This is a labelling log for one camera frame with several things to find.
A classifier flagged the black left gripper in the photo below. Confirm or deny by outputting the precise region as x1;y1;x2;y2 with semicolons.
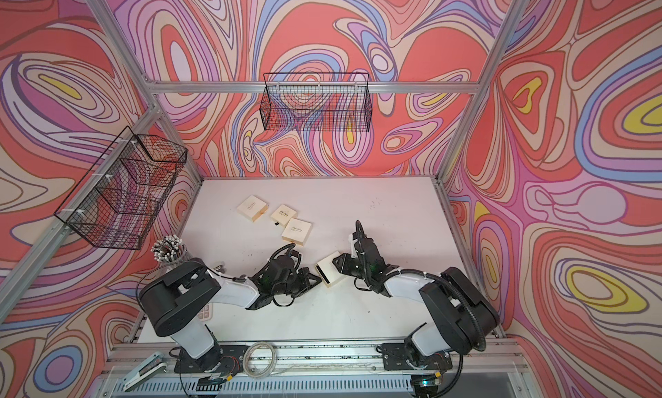
272;269;325;300

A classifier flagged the cream drawer jewelry box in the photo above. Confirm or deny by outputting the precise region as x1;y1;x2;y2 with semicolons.
315;251;346;288

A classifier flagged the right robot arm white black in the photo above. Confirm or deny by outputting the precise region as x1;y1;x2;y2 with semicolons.
332;220;499;370

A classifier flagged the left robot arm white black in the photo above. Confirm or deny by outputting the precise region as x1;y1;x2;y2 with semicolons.
137;243;322;372

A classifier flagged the cream jewelry box near stack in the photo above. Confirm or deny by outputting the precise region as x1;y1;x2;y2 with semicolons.
281;218;313;246

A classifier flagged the small cream jewelry box middle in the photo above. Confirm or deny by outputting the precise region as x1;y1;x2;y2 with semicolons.
270;204;298;227

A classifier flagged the cream jewelry box far left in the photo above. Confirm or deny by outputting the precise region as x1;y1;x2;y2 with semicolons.
237;196;268;222

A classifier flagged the white desk calculator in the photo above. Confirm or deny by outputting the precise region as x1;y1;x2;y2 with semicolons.
198;303;214;322

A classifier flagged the clear cup of pens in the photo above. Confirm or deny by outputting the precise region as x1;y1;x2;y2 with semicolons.
150;235;189;266

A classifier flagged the coiled clear cable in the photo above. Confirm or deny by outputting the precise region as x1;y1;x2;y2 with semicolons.
242;342;279;381

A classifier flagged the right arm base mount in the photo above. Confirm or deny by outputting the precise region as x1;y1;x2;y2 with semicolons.
375;342;453;387

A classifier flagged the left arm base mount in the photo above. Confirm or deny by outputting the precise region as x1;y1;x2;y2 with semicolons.
168;345;248;385

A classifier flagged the black wire basket back wall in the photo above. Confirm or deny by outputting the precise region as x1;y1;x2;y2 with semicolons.
260;71;373;132

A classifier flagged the black wire basket wall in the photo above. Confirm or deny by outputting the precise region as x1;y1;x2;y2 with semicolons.
54;127;188;251
260;71;373;132

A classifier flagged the white stapler on rail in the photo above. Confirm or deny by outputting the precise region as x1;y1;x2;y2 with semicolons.
122;352;167;392

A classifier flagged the black wire basket left wall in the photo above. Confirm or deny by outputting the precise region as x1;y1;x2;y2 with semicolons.
54;127;188;251

